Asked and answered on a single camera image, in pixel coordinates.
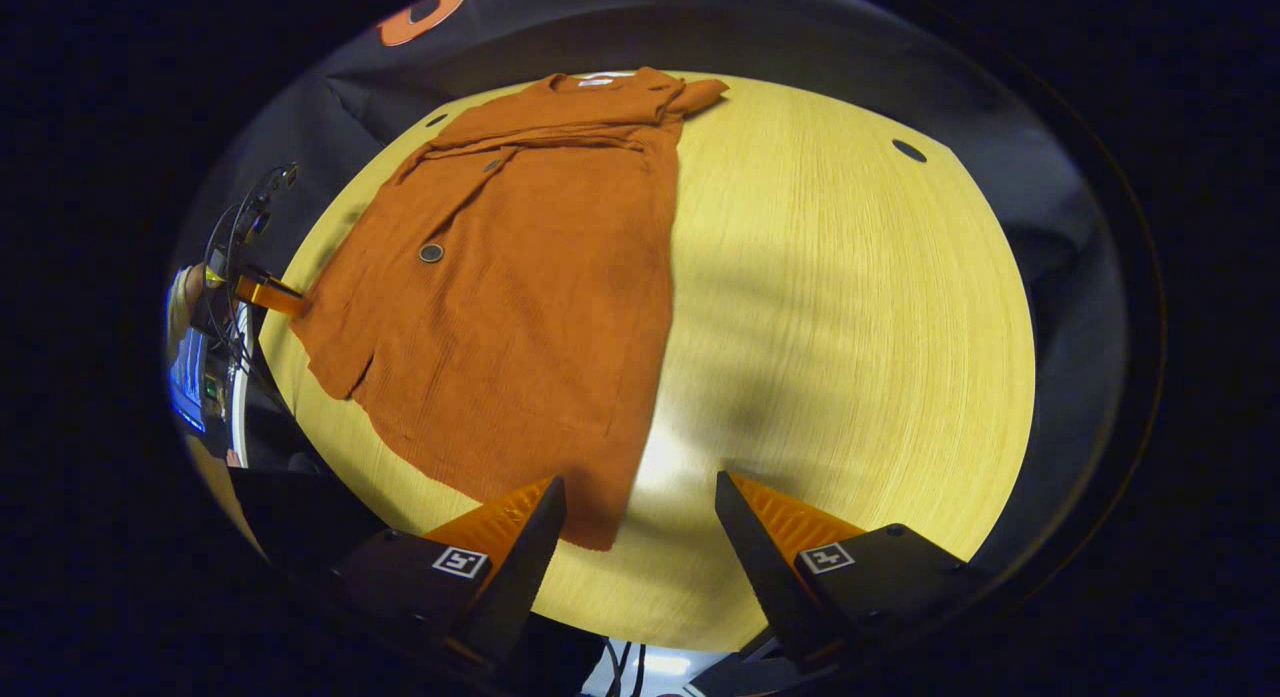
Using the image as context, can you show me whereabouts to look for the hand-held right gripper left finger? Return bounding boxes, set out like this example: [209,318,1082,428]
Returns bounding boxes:
[333,475,568,668]

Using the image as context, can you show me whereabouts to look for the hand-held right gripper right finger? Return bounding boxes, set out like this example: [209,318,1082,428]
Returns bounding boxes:
[714,470,971,666]

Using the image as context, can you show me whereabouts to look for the orange knit coat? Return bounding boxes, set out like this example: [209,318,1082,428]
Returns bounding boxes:
[290,67,731,553]

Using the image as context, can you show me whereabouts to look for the blue lit monitor screen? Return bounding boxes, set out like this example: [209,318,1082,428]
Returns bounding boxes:
[168,325,208,435]

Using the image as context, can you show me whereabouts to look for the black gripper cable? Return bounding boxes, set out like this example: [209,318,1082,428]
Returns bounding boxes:
[203,172,291,408]

